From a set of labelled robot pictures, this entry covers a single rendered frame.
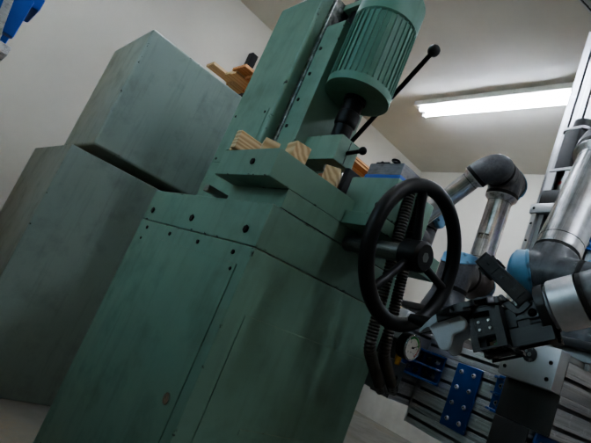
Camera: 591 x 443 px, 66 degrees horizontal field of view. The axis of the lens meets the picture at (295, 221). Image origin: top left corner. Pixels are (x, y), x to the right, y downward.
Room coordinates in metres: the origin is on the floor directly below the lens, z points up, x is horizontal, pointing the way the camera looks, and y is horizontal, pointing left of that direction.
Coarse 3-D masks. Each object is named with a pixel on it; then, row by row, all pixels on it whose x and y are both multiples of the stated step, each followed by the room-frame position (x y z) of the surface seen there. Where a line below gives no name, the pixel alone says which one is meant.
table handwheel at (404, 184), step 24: (408, 192) 0.76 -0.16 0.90; (432, 192) 0.81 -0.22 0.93; (384, 216) 0.74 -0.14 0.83; (456, 216) 0.86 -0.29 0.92; (360, 240) 0.92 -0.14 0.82; (408, 240) 0.82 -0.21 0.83; (456, 240) 0.88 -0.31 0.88; (360, 264) 0.75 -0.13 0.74; (408, 264) 0.81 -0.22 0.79; (456, 264) 0.89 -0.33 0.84; (384, 312) 0.79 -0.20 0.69; (432, 312) 0.88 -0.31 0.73
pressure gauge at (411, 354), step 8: (400, 336) 1.08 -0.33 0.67; (408, 336) 1.07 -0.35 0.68; (416, 336) 1.07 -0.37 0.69; (400, 344) 1.07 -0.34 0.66; (408, 344) 1.07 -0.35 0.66; (416, 344) 1.08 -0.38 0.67; (400, 352) 1.07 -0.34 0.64; (408, 352) 1.07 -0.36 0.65; (416, 352) 1.09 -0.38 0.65; (400, 360) 1.09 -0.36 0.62; (408, 360) 1.08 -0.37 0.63
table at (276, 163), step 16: (224, 160) 0.96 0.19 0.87; (240, 160) 0.91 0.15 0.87; (256, 160) 0.86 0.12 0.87; (272, 160) 0.82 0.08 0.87; (288, 160) 0.83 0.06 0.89; (224, 176) 0.96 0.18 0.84; (240, 176) 0.90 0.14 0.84; (256, 176) 0.85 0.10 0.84; (272, 176) 0.82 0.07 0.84; (288, 176) 0.84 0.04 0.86; (304, 176) 0.86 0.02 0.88; (320, 176) 0.88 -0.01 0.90; (304, 192) 0.87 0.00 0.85; (320, 192) 0.89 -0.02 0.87; (336, 192) 0.92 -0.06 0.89; (320, 208) 0.90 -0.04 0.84; (336, 208) 0.93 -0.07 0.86; (352, 208) 0.95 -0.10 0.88; (352, 224) 0.92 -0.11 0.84; (384, 224) 0.88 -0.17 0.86; (384, 240) 0.94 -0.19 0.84; (416, 272) 1.14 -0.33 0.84
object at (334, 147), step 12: (312, 144) 1.12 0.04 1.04; (324, 144) 1.08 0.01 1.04; (336, 144) 1.04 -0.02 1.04; (348, 144) 1.06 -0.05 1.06; (312, 156) 1.10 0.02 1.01; (324, 156) 1.07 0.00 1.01; (336, 156) 1.04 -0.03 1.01; (348, 156) 1.06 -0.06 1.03; (312, 168) 1.17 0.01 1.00; (324, 168) 1.09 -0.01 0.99
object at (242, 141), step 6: (240, 132) 0.93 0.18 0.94; (234, 138) 0.94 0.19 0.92; (240, 138) 0.93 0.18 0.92; (246, 138) 0.94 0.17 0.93; (252, 138) 0.95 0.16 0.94; (234, 144) 0.94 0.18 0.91; (240, 144) 0.94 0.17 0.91; (246, 144) 0.94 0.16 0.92; (252, 144) 0.95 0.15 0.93; (258, 144) 0.96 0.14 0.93
